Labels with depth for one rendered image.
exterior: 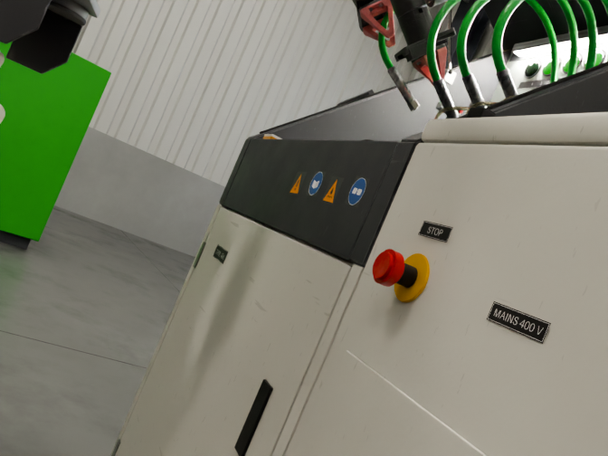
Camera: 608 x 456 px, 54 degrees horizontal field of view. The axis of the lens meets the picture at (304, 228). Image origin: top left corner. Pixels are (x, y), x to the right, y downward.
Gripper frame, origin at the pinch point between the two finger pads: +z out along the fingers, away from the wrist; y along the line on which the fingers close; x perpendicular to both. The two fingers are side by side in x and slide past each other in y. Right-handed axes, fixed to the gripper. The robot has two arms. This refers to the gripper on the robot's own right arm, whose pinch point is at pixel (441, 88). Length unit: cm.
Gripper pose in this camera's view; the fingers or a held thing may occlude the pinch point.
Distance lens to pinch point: 115.3
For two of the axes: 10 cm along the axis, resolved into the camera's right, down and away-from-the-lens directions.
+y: 9.1, -3.9, 1.1
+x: -1.4, -0.5, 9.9
